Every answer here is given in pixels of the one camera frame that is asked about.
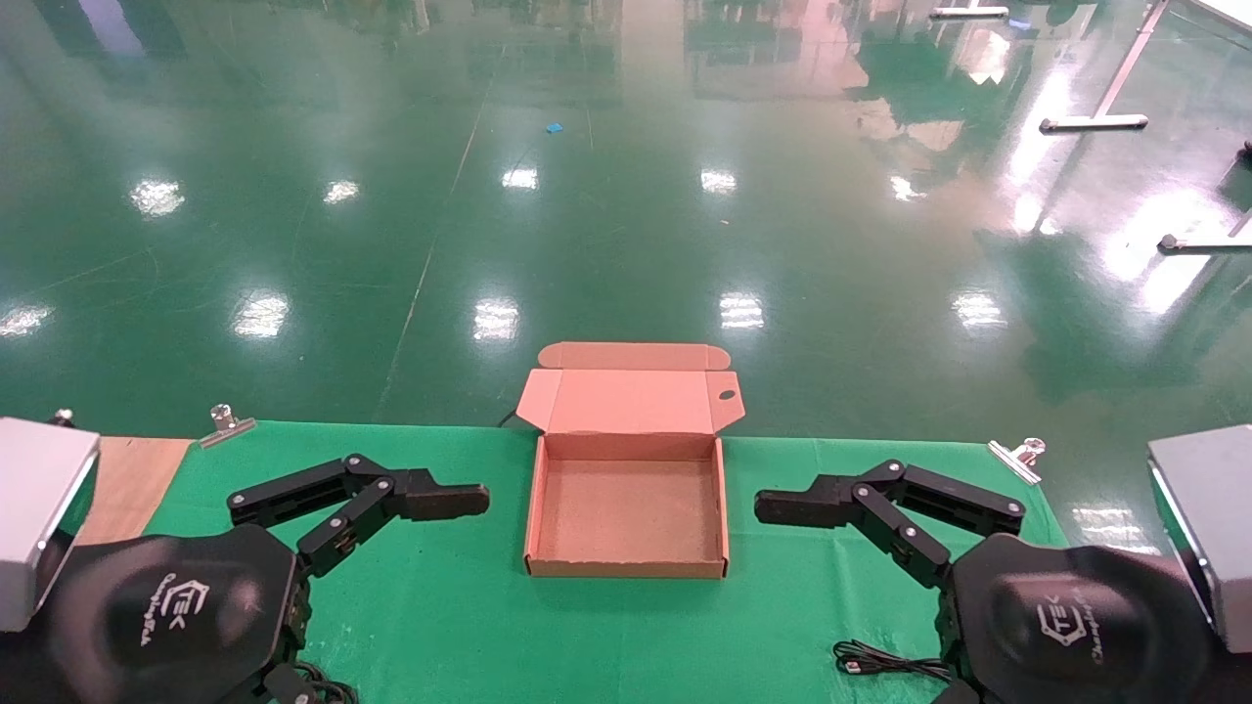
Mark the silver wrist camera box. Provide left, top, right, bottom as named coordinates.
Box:
left=1146, top=423, right=1252, bottom=654
left=0, top=417, right=102, bottom=633

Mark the open brown cardboard box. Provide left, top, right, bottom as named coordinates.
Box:
left=515, top=341, right=746, bottom=580

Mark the silver metal table clamp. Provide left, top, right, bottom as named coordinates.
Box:
left=199, top=404, right=258, bottom=450
left=986, top=437, right=1048, bottom=487

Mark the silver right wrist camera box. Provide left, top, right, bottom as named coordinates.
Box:
left=1146, top=423, right=1252, bottom=654

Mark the white table leg frame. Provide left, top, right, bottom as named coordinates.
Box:
left=1039, top=0, right=1173, bottom=135

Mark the grey table leg foot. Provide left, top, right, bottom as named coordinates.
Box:
left=1157, top=209, right=1252, bottom=255

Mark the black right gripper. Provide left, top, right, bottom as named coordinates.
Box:
left=929, top=534, right=1226, bottom=704

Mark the green table cloth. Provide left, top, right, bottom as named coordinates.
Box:
left=145, top=420, right=1073, bottom=704

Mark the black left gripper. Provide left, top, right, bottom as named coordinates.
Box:
left=44, top=524, right=318, bottom=704

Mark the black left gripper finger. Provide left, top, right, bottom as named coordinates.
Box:
left=227, top=453, right=491, bottom=581

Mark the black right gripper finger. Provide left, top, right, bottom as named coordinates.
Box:
left=753, top=460, right=1027, bottom=588

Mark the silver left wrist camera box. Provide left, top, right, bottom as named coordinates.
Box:
left=0, top=417, right=102, bottom=633

